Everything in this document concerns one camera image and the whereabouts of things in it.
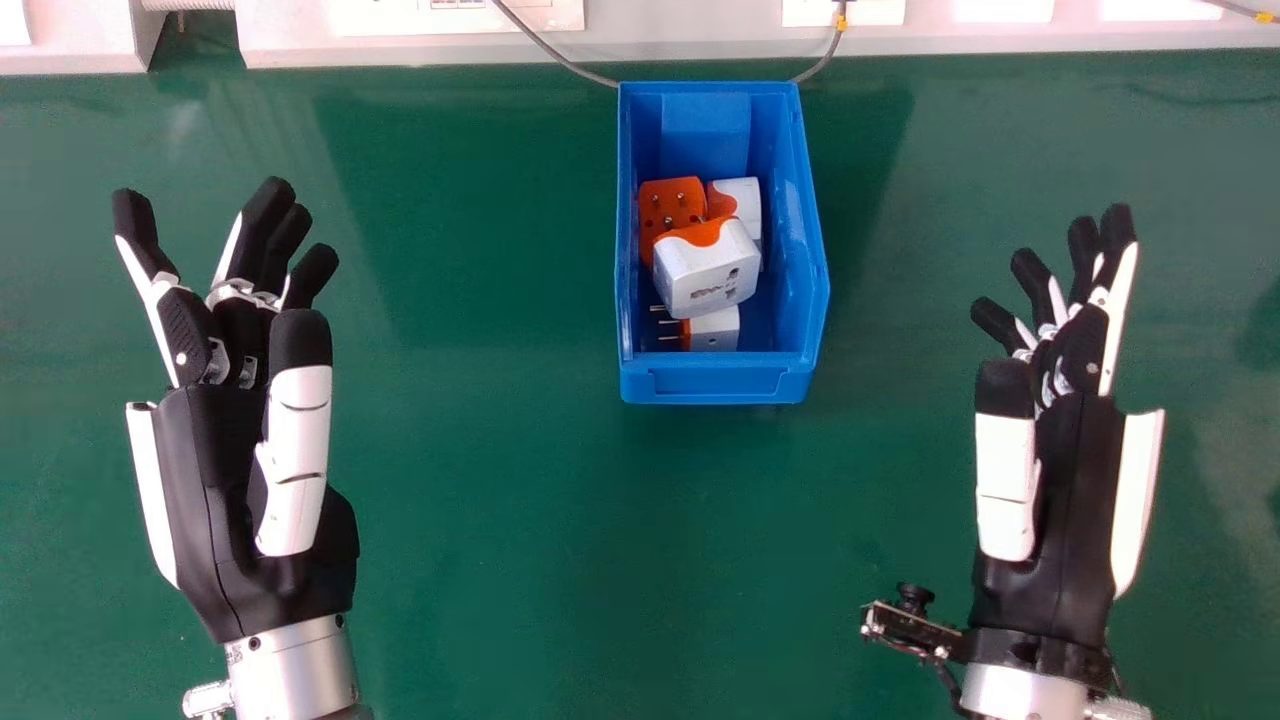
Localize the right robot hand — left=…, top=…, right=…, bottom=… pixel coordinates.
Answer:
left=966, top=203, right=1166, bottom=691

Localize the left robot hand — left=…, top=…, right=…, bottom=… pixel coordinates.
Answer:
left=111, top=177, right=361, bottom=646

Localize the blue plastic bin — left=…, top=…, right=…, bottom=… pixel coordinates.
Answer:
left=616, top=81, right=831, bottom=406

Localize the white-and-orange plug adapter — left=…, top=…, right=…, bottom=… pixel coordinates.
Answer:
left=706, top=177, right=763, bottom=246
left=638, top=177, right=709, bottom=268
left=652, top=217, right=763, bottom=320
left=650, top=304, right=742, bottom=353

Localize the white socket strip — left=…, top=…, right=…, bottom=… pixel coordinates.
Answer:
left=328, top=0, right=587, bottom=37
left=781, top=0, right=907, bottom=28

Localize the small wrist camera board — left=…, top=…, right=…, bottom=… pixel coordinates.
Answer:
left=860, top=583, right=963, bottom=663

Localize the grey cable with yellow tie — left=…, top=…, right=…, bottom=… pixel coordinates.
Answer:
left=790, top=0, right=851, bottom=85

